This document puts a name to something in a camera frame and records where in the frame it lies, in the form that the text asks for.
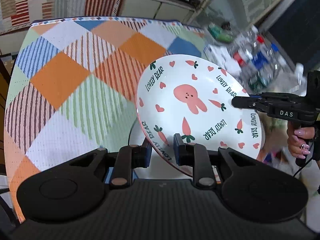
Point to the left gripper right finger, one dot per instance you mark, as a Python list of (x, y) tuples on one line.
[(197, 157)]

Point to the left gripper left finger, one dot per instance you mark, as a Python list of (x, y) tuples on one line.
[(128, 158)]

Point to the white lovely bear plate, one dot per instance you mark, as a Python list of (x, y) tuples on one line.
[(191, 96)]

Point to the person right hand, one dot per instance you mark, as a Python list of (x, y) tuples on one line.
[(297, 138)]

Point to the water bottle white cap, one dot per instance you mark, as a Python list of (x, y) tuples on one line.
[(266, 75)]

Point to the water bottle blue cap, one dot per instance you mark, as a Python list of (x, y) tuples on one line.
[(265, 55)]

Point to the water bottle red cap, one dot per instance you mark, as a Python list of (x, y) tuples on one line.
[(247, 50)]

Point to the patchwork tablecloth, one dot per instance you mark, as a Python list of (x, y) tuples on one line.
[(73, 85)]

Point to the white tissue pack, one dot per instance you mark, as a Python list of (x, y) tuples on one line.
[(221, 57)]

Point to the green plastic basket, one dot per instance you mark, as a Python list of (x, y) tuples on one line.
[(220, 34)]

